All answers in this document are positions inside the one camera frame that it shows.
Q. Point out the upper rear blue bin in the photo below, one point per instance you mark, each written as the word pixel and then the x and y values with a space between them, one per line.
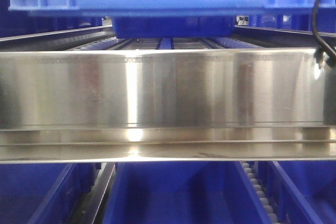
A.
pixel 169 27

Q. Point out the lower middle front blue bin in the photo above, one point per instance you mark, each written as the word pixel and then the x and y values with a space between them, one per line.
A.
pixel 183 192

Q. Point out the white roller track right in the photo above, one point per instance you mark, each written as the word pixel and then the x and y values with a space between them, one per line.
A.
pixel 260 192

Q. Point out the dark metal divider rail left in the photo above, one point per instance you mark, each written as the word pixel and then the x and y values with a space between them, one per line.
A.
pixel 92 206

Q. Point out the lower right front blue bin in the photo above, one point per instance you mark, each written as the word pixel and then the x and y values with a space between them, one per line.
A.
pixel 299 191

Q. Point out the lower left front blue bin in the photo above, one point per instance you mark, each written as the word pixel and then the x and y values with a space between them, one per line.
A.
pixel 44 193

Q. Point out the stainless steel shelf front rail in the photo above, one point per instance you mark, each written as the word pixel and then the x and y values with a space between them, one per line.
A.
pixel 174 105

